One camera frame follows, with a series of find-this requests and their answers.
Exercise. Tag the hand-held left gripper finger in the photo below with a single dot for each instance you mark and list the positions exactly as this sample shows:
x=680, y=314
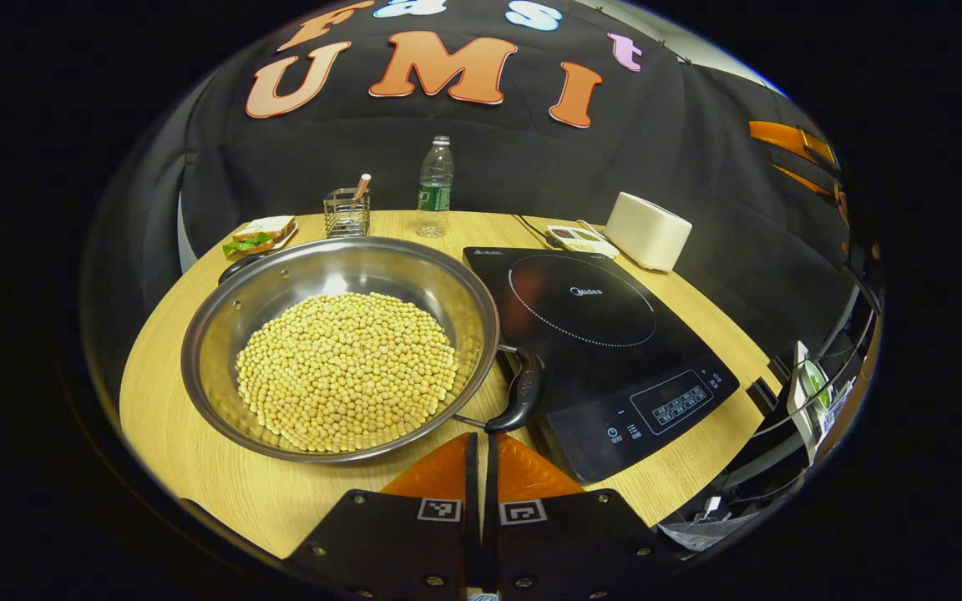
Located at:
x=473, y=484
x=491, y=484

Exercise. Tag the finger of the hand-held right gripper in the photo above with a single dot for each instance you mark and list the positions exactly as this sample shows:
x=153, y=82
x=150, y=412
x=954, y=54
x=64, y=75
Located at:
x=782, y=133
x=807, y=174

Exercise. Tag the pile of yellow soybeans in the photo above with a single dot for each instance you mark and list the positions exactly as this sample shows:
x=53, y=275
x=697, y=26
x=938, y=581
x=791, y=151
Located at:
x=347, y=371

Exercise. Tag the black induction cooktop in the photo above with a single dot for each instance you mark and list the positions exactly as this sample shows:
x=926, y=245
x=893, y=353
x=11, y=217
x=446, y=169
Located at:
x=598, y=351

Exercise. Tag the white rounded box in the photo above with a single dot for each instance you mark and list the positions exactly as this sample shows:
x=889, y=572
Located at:
x=648, y=229

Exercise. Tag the white green printed card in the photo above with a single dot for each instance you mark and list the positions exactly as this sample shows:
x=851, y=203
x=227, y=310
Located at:
x=812, y=388

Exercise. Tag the clear plastic bag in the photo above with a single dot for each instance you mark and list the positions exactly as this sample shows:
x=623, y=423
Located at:
x=702, y=531

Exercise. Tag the white divided dish with beans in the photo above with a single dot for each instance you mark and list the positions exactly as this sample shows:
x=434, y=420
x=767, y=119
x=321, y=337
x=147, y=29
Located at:
x=583, y=239

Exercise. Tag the dark metal rack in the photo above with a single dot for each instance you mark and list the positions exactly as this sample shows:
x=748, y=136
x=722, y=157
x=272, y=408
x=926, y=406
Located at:
x=769, y=472

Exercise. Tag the clear plastic water bottle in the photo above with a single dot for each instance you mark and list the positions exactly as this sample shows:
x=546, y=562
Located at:
x=434, y=196

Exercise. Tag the black backdrop cloth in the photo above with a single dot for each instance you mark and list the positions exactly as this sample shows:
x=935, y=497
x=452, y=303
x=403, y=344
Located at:
x=481, y=159

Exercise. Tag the striped paper straw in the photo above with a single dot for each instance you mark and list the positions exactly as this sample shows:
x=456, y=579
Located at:
x=362, y=185

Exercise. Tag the sandwich with lettuce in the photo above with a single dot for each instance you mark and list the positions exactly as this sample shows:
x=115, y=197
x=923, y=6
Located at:
x=262, y=232

